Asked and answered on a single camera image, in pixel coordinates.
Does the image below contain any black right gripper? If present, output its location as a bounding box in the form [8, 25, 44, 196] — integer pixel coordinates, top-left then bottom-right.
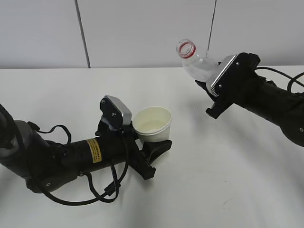
[195, 52, 265, 119]

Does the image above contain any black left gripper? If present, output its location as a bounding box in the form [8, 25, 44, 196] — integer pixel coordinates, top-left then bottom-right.
[95, 118, 172, 180]

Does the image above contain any clear plastic water bottle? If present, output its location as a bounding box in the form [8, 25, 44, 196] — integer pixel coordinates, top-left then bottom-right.
[176, 39, 219, 82]

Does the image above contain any white paper cup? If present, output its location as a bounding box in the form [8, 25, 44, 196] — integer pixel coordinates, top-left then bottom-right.
[133, 106, 172, 143]

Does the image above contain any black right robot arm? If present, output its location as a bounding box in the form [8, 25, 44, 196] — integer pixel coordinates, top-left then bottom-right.
[196, 52, 304, 146]

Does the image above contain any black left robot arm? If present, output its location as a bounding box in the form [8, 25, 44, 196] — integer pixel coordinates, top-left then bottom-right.
[0, 100, 172, 193]

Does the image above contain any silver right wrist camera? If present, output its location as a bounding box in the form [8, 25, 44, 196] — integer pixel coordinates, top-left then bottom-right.
[206, 54, 238, 97]

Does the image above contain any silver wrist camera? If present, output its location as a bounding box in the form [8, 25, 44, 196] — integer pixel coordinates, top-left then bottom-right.
[98, 95, 132, 131]
[206, 54, 238, 97]

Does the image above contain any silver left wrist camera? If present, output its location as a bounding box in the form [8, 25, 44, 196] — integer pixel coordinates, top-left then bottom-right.
[98, 95, 132, 131]

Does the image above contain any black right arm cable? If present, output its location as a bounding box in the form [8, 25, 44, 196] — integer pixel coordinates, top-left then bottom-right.
[255, 66, 304, 95]

